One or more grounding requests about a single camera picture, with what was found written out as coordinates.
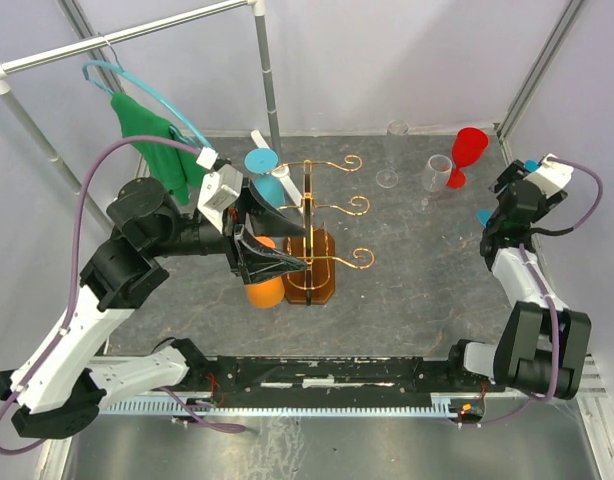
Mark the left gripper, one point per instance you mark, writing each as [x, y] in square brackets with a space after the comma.
[249, 257]

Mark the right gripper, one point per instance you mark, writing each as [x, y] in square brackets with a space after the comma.
[513, 170]

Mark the blue front wine glass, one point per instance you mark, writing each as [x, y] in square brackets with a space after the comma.
[483, 215]

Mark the red wine glass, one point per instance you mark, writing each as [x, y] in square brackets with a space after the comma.
[469, 145]

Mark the clear wine glass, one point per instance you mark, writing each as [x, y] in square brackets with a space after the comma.
[395, 144]
[433, 179]

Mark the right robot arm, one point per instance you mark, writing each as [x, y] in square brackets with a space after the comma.
[542, 349]

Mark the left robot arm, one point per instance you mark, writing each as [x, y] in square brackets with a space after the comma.
[58, 392]

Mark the orange wine glass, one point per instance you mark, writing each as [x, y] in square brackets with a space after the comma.
[267, 294]

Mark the brown wooden rack base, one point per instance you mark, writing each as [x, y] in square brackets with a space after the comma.
[316, 285]

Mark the light blue back glass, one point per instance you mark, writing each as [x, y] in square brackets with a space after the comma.
[260, 162]

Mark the green cloth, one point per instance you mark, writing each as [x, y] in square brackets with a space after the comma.
[176, 169]

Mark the blue clothes hanger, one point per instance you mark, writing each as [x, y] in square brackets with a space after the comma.
[119, 70]

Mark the gold wire glass rack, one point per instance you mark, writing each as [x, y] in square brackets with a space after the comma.
[303, 200]

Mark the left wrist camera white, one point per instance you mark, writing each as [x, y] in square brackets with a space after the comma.
[219, 190]

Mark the light blue cable duct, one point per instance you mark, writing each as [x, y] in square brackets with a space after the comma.
[164, 405]

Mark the silver clothes rail frame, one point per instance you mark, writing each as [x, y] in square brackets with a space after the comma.
[208, 68]

